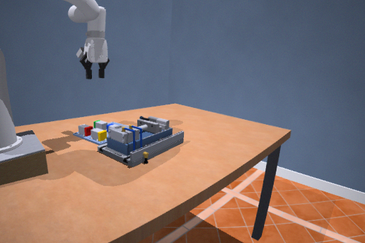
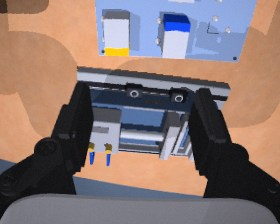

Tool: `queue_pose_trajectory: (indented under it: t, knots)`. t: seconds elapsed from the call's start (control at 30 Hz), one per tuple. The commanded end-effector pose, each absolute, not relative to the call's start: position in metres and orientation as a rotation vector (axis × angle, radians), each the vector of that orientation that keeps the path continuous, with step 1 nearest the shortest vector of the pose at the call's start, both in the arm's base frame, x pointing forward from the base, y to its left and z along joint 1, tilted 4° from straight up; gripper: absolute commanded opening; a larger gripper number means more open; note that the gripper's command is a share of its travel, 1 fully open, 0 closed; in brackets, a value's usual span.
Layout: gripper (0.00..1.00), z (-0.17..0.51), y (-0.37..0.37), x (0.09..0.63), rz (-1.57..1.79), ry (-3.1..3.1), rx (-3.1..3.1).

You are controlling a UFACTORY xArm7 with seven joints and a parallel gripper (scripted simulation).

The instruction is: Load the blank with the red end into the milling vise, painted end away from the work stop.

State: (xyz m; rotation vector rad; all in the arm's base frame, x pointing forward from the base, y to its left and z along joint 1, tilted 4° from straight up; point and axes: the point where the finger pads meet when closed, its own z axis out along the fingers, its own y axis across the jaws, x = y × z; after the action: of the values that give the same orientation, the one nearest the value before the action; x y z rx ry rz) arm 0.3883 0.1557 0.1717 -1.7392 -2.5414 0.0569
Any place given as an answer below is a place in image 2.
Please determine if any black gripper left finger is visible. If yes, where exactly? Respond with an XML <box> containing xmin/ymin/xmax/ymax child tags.
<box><xmin>0</xmin><ymin>83</ymin><xmax>94</xmax><ymax>220</ymax></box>

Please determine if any white block with blue end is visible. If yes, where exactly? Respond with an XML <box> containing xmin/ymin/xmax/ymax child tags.
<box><xmin>161</xmin><ymin>14</ymin><xmax>191</xmax><ymax>59</ymax></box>

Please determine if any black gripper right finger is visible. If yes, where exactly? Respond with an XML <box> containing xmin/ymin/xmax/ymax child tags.
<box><xmin>188</xmin><ymin>88</ymin><xmax>280</xmax><ymax>224</ymax></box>

